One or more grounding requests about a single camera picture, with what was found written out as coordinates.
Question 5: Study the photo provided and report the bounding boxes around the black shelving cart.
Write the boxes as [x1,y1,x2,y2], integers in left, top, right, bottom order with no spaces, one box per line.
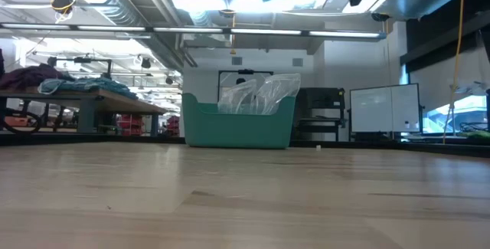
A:
[292,87,348,143]

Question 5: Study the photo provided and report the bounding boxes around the white whiteboard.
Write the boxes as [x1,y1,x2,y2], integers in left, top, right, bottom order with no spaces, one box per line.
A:
[348,83,422,134]

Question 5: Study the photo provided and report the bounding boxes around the long ceiling light bar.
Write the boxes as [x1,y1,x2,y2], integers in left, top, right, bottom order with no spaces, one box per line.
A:
[0,21,387,40]

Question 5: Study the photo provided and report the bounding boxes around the green plastic bin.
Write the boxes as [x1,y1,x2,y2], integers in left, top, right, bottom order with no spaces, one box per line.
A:
[181,93,296,149]

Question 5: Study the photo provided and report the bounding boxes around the green cloth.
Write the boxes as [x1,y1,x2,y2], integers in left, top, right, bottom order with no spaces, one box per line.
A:
[461,129,490,141]

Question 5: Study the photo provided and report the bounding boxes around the red storage bins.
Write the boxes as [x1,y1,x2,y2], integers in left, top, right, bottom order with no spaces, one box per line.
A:
[114,113,145,136]
[165,115,181,137]

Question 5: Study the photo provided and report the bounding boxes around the wooden workbench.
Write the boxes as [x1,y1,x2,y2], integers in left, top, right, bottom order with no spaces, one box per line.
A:
[0,87,168,135]

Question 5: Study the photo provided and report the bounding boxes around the teal cloth pile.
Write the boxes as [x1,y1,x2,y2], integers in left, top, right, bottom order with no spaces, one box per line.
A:
[37,76,139,100]

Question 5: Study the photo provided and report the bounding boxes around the purple cloth pile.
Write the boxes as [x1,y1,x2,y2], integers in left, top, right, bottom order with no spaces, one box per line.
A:
[0,64,76,91]

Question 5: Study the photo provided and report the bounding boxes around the black overhead camera rig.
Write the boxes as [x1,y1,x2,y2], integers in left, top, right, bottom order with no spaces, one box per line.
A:
[46,55,114,77]

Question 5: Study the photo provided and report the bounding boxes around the black ceiling camera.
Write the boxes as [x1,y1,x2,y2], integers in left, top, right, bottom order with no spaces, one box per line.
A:
[51,0,77,23]

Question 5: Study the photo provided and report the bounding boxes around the black table rig frame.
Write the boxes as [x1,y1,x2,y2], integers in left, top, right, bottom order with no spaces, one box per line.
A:
[0,130,490,159]

